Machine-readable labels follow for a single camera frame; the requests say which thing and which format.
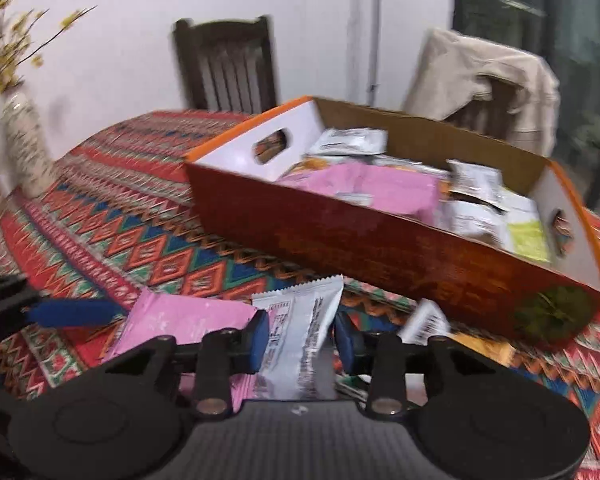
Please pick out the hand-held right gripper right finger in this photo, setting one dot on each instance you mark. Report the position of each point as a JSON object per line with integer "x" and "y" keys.
{"x": 344, "y": 342}

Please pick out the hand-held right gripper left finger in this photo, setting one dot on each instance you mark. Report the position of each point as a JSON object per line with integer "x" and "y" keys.
{"x": 260, "y": 342}

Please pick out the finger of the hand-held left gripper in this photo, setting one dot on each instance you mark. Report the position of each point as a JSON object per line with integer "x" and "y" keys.
{"x": 75, "y": 313}

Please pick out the pink snack packet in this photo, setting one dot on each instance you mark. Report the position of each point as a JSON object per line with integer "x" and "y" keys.
{"x": 180, "y": 320}

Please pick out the orange cardboard box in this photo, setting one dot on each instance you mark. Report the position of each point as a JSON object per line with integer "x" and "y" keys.
{"x": 355, "y": 250}

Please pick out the pile of mixed snack packets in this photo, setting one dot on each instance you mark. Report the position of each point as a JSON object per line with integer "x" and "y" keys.
{"x": 380, "y": 190}

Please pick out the green snack packet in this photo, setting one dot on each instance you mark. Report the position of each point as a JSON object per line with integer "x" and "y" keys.
{"x": 352, "y": 387}

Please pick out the white barcode snack packet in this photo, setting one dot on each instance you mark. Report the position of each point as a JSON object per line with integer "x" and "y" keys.
{"x": 425, "y": 322}

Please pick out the red patterned tablecloth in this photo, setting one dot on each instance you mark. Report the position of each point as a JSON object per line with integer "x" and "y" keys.
{"x": 130, "y": 230}

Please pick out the orange snack packet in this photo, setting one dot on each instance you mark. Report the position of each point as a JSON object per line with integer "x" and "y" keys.
{"x": 485, "y": 350}

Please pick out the small floral vase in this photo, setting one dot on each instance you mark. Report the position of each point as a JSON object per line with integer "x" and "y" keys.
{"x": 27, "y": 145}

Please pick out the yellow flower branches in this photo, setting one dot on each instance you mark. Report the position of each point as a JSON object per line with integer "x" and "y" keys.
{"x": 5, "y": 50}

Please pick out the dark wooden chair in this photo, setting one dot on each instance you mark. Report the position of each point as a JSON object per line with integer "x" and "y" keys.
{"x": 225, "y": 65}
{"x": 500, "y": 96}

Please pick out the beige jacket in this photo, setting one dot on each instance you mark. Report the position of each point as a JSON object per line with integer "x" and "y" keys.
{"x": 460, "y": 70}

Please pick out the black sliding glass door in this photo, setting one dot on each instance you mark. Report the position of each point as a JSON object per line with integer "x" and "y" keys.
{"x": 545, "y": 15}

